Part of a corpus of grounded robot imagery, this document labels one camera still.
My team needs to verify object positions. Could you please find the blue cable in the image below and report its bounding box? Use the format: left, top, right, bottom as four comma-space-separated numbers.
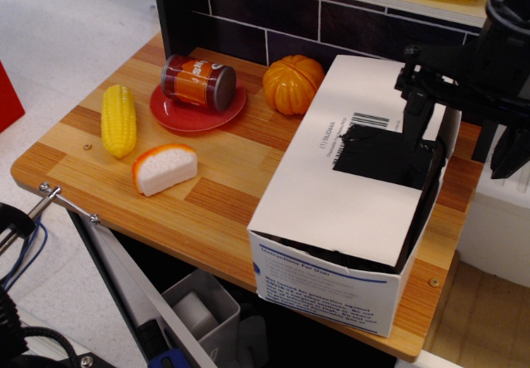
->
0, 214, 49, 293

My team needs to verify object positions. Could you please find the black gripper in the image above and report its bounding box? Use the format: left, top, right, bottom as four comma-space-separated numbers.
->
396, 44, 529, 179

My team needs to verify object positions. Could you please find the blue black tool handle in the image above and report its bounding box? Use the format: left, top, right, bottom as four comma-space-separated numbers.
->
137, 319, 190, 368

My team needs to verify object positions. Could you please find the yellow toy corn on table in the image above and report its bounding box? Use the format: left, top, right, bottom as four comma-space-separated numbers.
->
101, 85, 137, 158

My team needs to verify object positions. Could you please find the white cardboard box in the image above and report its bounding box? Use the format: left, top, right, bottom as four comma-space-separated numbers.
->
248, 55, 461, 337

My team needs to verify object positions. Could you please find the white orange cheese wedge toy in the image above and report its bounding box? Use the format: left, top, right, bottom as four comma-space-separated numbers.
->
132, 144, 198, 196

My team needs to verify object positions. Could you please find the red orange toy can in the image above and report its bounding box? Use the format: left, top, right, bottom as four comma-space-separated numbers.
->
161, 55, 237, 112

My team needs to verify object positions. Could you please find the black braided cable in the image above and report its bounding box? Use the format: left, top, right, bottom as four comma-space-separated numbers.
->
0, 287, 80, 368

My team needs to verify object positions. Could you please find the orange toy pumpkin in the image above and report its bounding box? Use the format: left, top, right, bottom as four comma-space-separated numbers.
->
263, 55, 325, 115

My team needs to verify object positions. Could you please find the metal clamp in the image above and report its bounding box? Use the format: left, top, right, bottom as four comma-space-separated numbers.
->
1, 182, 100, 254

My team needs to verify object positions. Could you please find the red toy plate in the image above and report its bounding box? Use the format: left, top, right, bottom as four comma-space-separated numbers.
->
150, 80, 247, 133

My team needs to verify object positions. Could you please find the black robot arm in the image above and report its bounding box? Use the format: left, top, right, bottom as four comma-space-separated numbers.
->
396, 0, 529, 179

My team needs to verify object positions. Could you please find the grey plastic bin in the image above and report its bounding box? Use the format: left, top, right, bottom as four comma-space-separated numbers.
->
162, 269, 240, 367

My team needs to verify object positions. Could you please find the red box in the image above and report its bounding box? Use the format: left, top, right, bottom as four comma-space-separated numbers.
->
0, 64, 26, 133

